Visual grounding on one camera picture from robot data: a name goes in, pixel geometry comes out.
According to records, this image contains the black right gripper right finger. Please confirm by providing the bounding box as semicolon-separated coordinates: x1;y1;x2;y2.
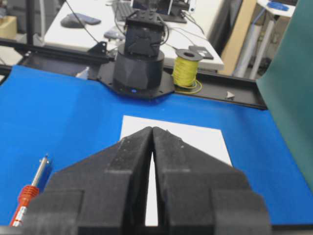
153;127;272;235

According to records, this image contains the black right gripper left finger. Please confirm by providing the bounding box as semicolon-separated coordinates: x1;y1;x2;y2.
23;127;152;235

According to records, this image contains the red handled soldering iron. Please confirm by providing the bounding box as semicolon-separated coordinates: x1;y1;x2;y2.
9;154;50;227

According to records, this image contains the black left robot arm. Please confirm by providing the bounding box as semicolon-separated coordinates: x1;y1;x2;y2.
101;10;175;99

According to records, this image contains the white foam board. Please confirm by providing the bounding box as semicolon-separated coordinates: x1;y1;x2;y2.
120;115;232;226

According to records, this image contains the blue table mat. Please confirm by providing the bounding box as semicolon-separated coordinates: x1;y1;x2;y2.
0;66;313;225

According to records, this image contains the green backdrop sheet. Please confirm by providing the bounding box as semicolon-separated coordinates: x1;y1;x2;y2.
256;0;313;203

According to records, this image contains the white background desk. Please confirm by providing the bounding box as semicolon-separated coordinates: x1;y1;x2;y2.
45;0;224;71

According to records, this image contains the grey computer mouse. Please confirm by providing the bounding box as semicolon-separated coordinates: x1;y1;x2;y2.
60;13;101;28

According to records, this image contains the yellow wire spool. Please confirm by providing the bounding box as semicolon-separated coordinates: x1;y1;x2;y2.
172;49;203;94

